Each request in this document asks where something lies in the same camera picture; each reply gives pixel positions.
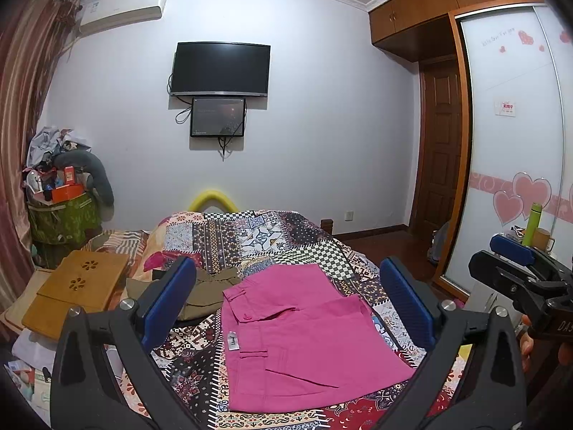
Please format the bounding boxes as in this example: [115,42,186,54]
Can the orange box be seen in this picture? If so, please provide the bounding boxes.
[52,183,85,204]

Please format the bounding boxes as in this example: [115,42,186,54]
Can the black wall television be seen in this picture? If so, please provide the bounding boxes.
[170,42,271,97]

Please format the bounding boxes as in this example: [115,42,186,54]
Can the brown wooden door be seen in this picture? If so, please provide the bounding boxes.
[410,57,461,241]

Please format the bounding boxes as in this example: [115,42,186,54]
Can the yellow foam ring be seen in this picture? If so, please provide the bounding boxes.
[186,189,241,214]

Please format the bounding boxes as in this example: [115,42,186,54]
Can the green storage bag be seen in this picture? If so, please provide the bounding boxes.
[27,192,102,268]

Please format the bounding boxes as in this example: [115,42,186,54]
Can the patchwork bed quilt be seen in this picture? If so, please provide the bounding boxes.
[86,210,427,429]

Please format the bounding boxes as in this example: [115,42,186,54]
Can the pink pants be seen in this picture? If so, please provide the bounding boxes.
[221,264,414,414]

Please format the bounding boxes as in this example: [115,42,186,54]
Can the white crumpled cloth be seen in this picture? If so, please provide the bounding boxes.
[12,328,57,373]

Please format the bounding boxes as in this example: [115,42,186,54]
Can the small wall monitor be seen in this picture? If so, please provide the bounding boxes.
[191,97,246,138]

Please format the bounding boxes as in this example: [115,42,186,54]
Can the olive green pants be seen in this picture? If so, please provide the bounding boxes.
[125,268,240,321]

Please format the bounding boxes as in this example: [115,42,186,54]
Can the person's right hand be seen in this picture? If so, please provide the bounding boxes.
[520,332,572,372]

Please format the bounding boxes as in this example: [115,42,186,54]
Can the wooden wardrobe with glass door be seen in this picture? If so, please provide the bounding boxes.
[368,0,572,309]

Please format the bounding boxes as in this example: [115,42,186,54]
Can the grey plush toy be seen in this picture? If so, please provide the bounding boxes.
[52,149,115,207]

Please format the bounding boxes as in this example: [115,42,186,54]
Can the wooden lap desk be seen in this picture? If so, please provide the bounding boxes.
[22,250,128,340]

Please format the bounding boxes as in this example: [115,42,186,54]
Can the green water bottle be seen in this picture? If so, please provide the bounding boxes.
[521,203,543,247]

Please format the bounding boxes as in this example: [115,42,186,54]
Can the white air conditioner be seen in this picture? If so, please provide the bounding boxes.
[79,0,166,36]

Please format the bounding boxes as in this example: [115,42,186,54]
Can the striped red curtain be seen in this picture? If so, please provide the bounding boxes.
[1,0,80,310]

